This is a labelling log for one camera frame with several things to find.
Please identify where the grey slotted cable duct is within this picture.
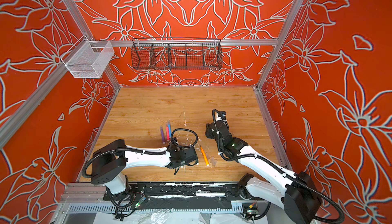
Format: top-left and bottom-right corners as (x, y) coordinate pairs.
(65, 203), (244, 214)

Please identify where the purple marker pen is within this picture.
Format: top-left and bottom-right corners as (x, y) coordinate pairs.
(160, 126), (166, 144)

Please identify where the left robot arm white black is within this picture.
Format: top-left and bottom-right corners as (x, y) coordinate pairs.
(82, 139), (199, 195)

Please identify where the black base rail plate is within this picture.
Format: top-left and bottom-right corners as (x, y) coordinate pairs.
(103, 180), (267, 202)

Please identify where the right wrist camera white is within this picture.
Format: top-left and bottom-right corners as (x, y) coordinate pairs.
(216, 111), (227, 121)

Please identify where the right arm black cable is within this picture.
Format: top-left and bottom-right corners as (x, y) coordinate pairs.
(212, 109), (345, 224)

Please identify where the pink marker pen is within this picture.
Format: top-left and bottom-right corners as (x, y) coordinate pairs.
(165, 124), (170, 141)

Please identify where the clear plastic bin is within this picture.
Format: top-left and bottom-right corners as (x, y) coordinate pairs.
(61, 40), (114, 79)

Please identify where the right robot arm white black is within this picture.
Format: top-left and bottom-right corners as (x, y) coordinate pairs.
(205, 121), (322, 224)

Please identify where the blue marker pen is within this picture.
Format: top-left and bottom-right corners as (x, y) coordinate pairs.
(166, 121), (172, 139)

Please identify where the black wire basket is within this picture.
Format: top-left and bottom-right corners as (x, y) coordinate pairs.
(131, 38), (223, 71)

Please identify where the orange marker pen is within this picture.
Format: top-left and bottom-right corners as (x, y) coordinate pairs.
(200, 146), (209, 166)

